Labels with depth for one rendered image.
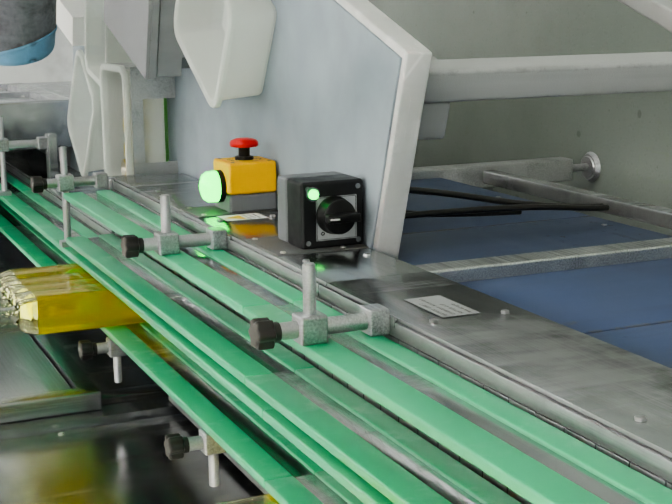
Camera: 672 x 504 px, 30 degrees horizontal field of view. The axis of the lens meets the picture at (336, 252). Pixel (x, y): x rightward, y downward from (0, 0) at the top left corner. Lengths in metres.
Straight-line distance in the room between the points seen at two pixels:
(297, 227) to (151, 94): 0.77
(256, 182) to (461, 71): 0.39
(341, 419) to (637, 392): 0.33
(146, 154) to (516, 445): 1.40
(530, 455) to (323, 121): 0.80
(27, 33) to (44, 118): 0.95
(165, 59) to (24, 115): 1.02
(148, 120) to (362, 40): 0.79
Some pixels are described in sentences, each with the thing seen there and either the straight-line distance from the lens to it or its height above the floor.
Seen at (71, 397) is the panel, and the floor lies 1.03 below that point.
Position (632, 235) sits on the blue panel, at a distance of 1.68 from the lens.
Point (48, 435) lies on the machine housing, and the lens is 1.85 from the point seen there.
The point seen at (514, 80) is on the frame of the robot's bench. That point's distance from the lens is 1.52.
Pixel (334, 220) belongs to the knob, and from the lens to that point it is 1.43.
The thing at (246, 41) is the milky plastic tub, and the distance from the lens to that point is 1.73.
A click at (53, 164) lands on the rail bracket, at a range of 2.77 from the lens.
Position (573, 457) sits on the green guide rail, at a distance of 0.87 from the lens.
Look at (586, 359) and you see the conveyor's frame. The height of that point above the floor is 0.80.
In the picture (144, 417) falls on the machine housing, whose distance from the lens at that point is 1.90.
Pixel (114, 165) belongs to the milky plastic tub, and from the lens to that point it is 2.35.
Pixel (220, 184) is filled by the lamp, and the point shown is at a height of 0.83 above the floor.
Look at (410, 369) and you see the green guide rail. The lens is 1.06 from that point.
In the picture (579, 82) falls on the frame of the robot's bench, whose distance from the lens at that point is 1.57.
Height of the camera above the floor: 1.38
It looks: 23 degrees down
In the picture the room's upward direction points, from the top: 96 degrees counter-clockwise
